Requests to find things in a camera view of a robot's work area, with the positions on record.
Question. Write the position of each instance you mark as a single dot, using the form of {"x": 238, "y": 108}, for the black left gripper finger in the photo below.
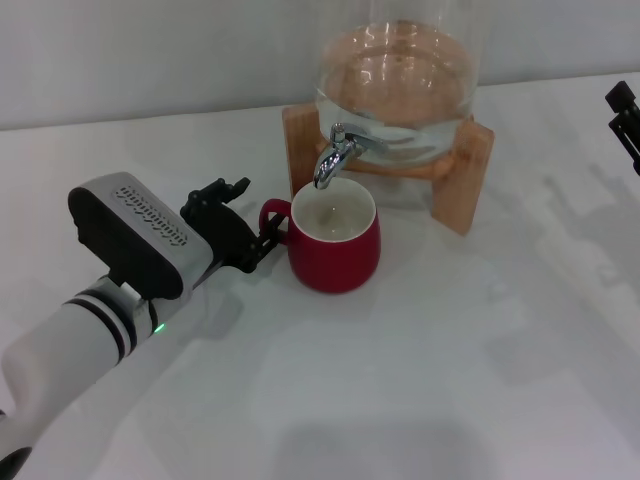
{"x": 215, "y": 195}
{"x": 270, "y": 240}

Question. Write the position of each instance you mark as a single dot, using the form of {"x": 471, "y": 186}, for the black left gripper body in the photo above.
{"x": 225, "y": 240}

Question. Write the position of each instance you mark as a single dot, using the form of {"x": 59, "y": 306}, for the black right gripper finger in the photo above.
{"x": 622, "y": 95}

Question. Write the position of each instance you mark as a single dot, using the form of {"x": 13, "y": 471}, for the red ceramic cup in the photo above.
{"x": 335, "y": 265}

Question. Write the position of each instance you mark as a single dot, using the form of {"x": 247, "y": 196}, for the chrome faucet tap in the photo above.
{"x": 332, "y": 157}

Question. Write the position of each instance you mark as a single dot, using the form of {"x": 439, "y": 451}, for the wooden dispenser stand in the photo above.
{"x": 302, "y": 150}

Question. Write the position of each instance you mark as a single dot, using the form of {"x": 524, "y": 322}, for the glass water dispenser jar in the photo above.
{"x": 400, "y": 75}

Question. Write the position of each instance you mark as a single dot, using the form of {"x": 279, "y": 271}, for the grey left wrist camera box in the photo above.
{"x": 125, "y": 250}

